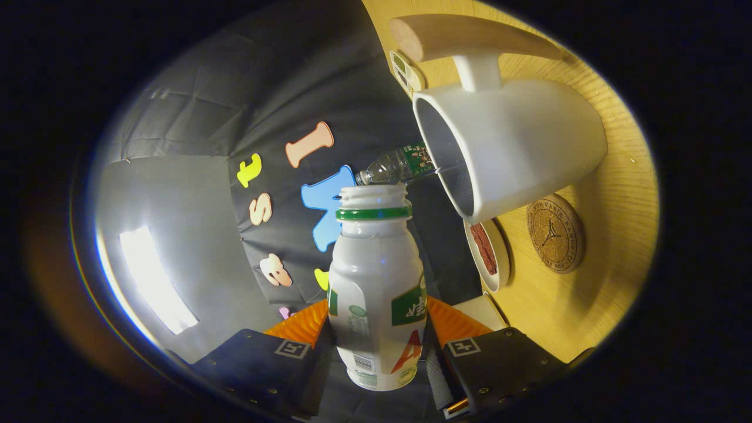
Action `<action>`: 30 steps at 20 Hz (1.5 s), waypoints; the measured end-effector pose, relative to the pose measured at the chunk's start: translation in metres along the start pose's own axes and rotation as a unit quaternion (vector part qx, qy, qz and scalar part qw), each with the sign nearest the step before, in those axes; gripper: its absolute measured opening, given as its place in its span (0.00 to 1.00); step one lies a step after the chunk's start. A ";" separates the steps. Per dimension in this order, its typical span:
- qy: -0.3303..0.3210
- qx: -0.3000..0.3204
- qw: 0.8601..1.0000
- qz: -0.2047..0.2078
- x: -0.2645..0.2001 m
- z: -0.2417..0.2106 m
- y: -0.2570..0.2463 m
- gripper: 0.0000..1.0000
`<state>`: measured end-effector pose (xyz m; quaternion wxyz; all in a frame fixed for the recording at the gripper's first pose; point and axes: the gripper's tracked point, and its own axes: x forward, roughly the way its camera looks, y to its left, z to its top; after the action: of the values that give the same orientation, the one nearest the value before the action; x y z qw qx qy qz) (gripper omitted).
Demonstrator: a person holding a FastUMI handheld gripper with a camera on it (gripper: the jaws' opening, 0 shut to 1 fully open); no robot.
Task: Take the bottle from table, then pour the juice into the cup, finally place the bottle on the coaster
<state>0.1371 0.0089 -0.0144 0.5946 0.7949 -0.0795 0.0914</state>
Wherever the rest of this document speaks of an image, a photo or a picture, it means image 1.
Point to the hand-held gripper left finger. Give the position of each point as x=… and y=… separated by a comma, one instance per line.
x=252, y=361

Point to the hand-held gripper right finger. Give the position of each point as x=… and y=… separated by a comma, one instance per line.
x=499, y=364

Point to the round cork coaster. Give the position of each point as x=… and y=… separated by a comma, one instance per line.
x=555, y=235

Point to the white juice bottle green label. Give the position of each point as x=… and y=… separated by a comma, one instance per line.
x=376, y=276

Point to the clear plastic water bottle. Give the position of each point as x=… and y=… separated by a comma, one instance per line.
x=393, y=166

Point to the red sausage patty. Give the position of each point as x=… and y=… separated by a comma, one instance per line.
x=479, y=238
x=489, y=263

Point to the white round plate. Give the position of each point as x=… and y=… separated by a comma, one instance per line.
x=502, y=258

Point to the wooden table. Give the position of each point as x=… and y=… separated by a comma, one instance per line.
x=587, y=294

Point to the white divided snack dish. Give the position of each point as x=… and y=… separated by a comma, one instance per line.
x=407, y=73

